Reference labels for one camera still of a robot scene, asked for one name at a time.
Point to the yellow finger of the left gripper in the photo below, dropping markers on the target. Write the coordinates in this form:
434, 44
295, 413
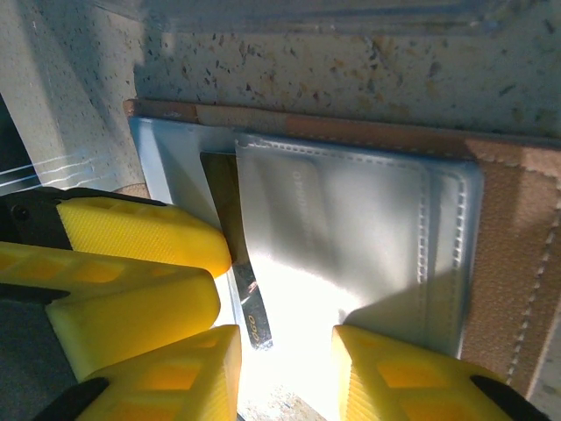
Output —
131, 307
140, 232

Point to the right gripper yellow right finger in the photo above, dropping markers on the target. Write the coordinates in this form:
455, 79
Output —
394, 386

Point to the pale grey credit card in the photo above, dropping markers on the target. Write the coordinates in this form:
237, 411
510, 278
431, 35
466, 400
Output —
313, 206

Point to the brown leather card holder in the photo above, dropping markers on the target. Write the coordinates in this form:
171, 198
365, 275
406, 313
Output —
517, 219

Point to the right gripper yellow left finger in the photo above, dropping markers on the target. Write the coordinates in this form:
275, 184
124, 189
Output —
175, 386

